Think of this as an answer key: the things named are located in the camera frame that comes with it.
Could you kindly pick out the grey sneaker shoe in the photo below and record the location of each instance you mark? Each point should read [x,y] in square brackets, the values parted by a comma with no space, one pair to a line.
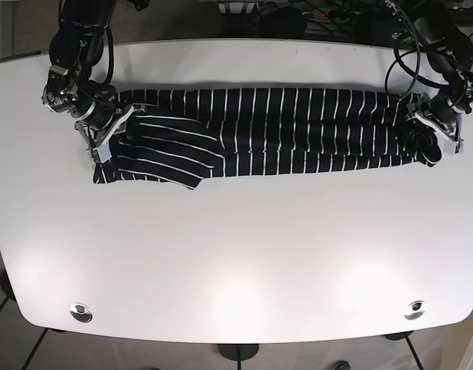
[341,365]

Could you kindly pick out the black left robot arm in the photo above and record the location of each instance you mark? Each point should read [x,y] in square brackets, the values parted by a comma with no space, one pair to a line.
[436,53]

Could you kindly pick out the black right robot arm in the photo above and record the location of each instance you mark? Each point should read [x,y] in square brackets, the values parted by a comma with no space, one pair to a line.
[80,75]

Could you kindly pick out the navy white striped T-shirt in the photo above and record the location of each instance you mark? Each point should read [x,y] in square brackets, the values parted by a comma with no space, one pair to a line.
[185,137]

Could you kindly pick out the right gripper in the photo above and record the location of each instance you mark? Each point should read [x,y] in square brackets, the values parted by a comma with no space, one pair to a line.
[97,123]

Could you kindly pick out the front black table foot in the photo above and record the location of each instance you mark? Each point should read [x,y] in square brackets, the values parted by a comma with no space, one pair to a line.
[236,352]

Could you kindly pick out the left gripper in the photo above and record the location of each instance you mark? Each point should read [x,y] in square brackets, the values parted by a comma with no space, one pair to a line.
[437,127]

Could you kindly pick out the chrome table grommet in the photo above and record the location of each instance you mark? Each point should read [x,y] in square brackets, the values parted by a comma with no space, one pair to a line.
[415,310]
[80,312]

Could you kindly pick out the left chrome table grommet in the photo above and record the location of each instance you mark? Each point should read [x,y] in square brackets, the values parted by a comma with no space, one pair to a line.
[80,312]

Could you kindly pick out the right chrome table grommet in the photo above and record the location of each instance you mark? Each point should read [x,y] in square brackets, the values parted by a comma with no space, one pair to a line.
[415,310]

